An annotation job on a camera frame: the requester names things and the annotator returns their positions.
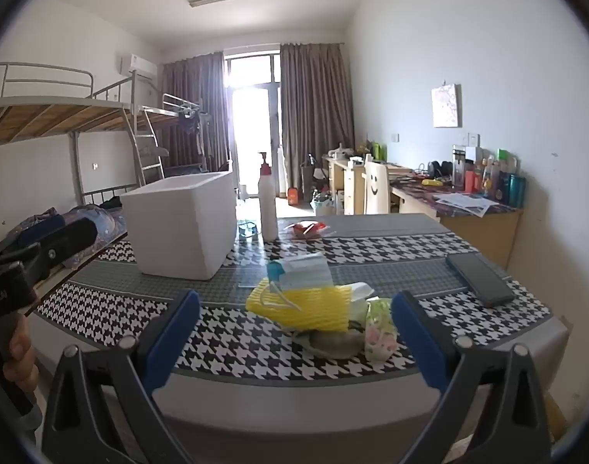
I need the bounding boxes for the yellow foam net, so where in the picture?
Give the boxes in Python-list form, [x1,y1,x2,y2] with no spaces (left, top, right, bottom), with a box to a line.
[246,278,354,333]

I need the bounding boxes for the black phone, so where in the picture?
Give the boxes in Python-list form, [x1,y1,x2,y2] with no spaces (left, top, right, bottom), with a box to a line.
[445,252,516,308]

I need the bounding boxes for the hanging dark clothes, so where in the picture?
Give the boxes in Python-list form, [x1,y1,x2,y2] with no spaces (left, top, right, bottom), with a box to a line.
[178,111,213,155]

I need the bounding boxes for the metal bunk bed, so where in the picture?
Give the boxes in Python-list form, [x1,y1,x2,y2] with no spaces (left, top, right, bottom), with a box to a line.
[0,62,155,213]
[140,92,203,179]

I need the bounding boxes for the wooden desk with drawers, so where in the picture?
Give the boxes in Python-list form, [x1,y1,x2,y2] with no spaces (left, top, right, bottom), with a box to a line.
[322,155,367,216]

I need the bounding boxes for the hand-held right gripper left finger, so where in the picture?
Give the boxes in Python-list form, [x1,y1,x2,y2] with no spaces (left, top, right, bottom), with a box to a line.
[42,290,201,464]

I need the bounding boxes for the grey cloth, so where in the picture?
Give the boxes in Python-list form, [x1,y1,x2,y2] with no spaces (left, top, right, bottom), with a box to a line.
[294,321,367,358]

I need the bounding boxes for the white papers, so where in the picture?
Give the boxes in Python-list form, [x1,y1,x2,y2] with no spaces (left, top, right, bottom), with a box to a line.
[434,192,499,217]

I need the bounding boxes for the black folding cart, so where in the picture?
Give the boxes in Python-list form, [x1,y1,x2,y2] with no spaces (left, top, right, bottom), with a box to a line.
[300,155,324,189]

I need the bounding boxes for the brown curtain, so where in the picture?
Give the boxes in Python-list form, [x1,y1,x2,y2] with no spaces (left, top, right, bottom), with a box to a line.
[280,43,355,199]
[161,52,230,172]

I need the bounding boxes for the houndstooth tablecloth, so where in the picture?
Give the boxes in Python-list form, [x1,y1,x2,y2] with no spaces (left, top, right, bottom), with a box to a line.
[36,213,568,387]

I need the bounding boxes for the person's left hand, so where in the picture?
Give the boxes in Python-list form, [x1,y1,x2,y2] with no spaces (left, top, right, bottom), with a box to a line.
[3,321,39,392]

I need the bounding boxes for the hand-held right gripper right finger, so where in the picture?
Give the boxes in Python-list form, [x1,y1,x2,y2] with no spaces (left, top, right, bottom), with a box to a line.
[391,291,551,464]

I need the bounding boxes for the blue face mask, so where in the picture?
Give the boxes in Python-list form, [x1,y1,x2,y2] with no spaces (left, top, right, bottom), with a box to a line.
[266,254,334,293]

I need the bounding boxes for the white air conditioner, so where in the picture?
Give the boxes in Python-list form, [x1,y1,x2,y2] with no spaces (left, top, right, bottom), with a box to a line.
[120,53,158,79]

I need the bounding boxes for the wooden chair with smiley face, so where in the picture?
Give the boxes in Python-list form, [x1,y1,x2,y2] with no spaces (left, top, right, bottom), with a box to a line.
[363,155,389,215]

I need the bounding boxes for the red snack packet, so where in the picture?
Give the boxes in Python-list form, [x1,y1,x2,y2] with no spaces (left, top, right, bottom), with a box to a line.
[285,221,330,240]

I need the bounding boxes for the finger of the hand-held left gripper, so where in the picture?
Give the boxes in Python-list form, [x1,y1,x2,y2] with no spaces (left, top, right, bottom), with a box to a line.
[14,217,98,281]

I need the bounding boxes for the white foam box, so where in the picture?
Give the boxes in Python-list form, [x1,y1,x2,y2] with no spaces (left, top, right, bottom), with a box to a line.
[120,171,237,280]

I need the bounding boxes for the white foam piece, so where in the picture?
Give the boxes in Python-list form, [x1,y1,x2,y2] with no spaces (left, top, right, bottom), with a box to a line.
[343,281,377,320]

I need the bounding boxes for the glass balcony door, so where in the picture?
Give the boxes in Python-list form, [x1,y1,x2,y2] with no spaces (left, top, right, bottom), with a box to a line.
[225,53,282,199]

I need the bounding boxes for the white bucket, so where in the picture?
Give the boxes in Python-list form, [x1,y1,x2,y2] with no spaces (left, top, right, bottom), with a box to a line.
[311,194,338,216]

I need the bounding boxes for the cartoon wall picture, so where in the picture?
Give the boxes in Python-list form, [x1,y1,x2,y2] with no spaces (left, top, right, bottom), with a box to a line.
[432,84,462,128]

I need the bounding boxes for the printed quilt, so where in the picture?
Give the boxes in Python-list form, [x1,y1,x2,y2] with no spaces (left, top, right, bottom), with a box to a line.
[14,205,128,271]

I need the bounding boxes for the white pump lotion bottle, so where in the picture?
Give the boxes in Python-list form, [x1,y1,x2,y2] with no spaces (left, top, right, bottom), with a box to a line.
[257,151,280,242]

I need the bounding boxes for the wooden desk patterned cover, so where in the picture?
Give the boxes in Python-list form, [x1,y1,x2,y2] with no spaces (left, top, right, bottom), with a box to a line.
[388,174,523,269]

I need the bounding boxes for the row of toiletry bottles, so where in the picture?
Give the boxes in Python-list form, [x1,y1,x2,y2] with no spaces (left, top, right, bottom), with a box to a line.
[451,145,527,206]

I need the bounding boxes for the floral plastic packet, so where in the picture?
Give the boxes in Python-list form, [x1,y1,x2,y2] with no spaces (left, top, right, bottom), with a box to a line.
[364,298,399,362]

